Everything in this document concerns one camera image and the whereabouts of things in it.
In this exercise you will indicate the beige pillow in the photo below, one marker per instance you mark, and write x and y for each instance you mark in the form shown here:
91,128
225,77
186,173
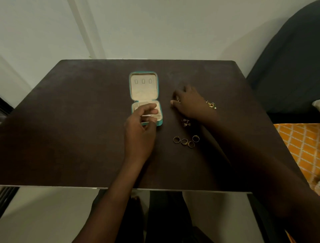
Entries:
317,105

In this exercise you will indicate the person's right hand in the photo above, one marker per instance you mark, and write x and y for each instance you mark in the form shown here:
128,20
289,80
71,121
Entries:
192,104

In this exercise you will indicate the person's left forearm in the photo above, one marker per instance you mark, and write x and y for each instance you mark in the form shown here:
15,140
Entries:
110,205

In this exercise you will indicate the black trousers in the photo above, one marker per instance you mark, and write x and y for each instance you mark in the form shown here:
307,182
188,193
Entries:
167,217

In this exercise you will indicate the black floor door track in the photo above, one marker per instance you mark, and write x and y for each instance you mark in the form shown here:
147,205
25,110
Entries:
7,200

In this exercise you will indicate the black door frame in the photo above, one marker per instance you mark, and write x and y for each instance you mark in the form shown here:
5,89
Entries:
5,107

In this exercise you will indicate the pile of assorted jewelry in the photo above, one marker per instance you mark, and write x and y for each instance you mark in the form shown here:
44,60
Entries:
211,105

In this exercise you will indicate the person's right forearm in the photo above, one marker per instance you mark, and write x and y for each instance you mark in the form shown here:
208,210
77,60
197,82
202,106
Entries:
262,170

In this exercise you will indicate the person's left hand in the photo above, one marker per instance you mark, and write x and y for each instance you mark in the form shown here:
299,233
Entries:
138,140

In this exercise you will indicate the orange patterned bed cloth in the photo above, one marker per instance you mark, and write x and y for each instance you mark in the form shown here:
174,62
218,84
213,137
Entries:
302,147

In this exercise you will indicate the dark grey upholstered chair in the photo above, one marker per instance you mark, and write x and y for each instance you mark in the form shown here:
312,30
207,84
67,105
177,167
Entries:
287,65

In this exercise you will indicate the teal jewelry box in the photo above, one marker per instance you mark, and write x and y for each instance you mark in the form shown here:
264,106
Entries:
143,87

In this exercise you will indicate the white wall conduit strip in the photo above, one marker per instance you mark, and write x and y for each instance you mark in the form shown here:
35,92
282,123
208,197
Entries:
86,27

